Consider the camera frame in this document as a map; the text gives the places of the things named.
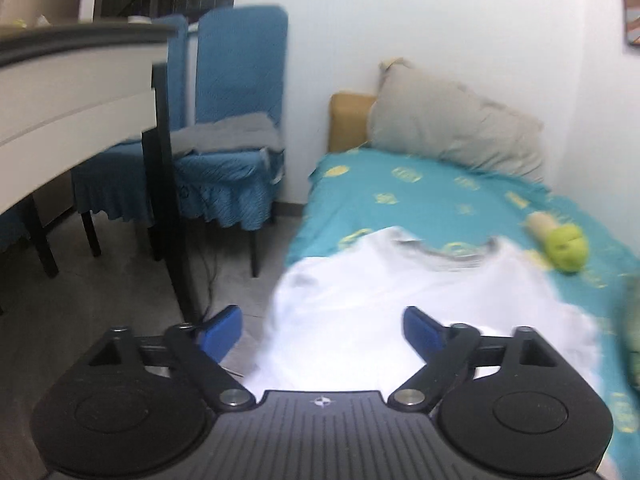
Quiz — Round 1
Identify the green plush toy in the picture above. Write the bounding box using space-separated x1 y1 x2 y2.
525 211 589 274

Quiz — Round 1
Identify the grey folded cloth on chair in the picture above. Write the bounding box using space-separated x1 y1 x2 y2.
170 113 284 156

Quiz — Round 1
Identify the far blue covered chair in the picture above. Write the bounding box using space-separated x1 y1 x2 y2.
72 14 189 257

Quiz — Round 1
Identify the near blue covered chair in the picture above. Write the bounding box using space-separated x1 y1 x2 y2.
171 6 288 275

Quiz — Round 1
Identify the yellow-brown headboard cushion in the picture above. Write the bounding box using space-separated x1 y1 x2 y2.
328 92 376 153

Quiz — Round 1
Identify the white t-shirt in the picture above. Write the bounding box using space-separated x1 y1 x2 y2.
247 225 622 480

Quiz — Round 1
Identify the white desk with black legs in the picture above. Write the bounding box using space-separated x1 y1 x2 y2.
1 22 201 323

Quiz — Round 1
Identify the teal patterned bed sheet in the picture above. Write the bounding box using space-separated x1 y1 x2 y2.
285 148 639 479

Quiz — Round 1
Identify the grey pillow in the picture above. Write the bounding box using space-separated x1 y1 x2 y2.
367 58 544 182

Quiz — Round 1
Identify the green fleece blanket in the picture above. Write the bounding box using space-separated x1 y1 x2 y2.
620 275 640 391

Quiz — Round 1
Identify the wall picture with leaf print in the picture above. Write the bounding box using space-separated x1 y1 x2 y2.
623 0 640 47

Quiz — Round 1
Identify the blue covered chair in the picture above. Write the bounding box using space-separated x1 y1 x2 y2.
171 6 288 275
72 14 189 257

